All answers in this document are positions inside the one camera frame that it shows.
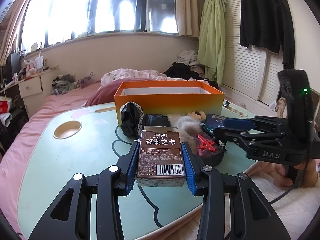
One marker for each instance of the pile of dark clothes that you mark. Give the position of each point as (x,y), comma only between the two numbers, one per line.
(180,70)

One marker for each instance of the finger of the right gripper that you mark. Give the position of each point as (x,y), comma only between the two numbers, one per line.
(222,135)
(239,124)

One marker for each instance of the white drink cup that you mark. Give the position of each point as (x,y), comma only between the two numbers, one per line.
(39,63)

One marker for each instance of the orange cardboard box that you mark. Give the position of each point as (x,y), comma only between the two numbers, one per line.
(169,97)

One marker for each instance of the white fluffy plush toy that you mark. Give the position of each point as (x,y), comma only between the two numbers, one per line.
(185,125)

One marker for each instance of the brown card box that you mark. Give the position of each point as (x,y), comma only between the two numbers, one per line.
(160,158)

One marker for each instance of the green hanging garment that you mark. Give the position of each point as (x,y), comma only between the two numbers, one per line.
(212,40)

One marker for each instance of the cream curtain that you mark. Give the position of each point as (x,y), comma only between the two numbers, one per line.
(187,13)

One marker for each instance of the pink floral duvet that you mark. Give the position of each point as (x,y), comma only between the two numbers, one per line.
(126,73)

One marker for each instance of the black hanging garment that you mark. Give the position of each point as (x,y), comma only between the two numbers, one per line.
(268,24)

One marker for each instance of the person's right hand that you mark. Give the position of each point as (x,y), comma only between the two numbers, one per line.
(278,173)

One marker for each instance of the white drawer desk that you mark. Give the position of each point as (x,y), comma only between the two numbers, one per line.
(34,91)

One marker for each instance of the red cardboard box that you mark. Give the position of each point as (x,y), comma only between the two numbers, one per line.
(5,104)

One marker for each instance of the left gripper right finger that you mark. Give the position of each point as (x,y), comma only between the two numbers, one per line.
(191,168)

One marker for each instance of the clothes heap on bed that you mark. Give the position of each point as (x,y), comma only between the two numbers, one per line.
(63,84)

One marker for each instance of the blue tissue packet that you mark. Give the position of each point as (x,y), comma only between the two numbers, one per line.
(214,121)

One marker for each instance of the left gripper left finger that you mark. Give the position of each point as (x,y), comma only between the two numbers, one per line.
(129,170)

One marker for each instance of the dark red pillow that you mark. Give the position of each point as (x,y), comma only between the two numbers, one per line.
(105,94)

